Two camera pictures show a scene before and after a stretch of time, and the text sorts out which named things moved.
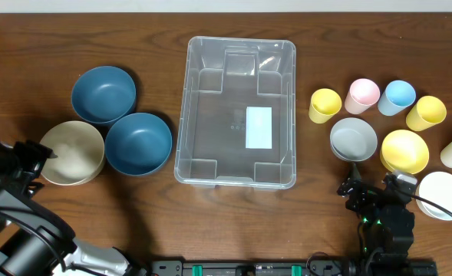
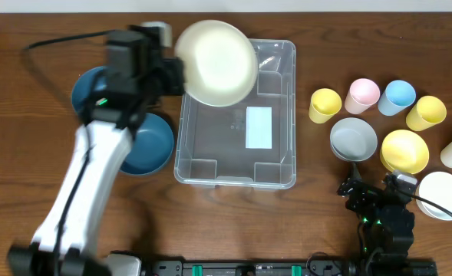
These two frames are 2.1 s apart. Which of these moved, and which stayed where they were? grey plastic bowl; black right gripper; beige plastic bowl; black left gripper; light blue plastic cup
Moved: beige plastic bowl; black left gripper
Stayed: black right gripper; light blue plastic cup; grey plastic bowl
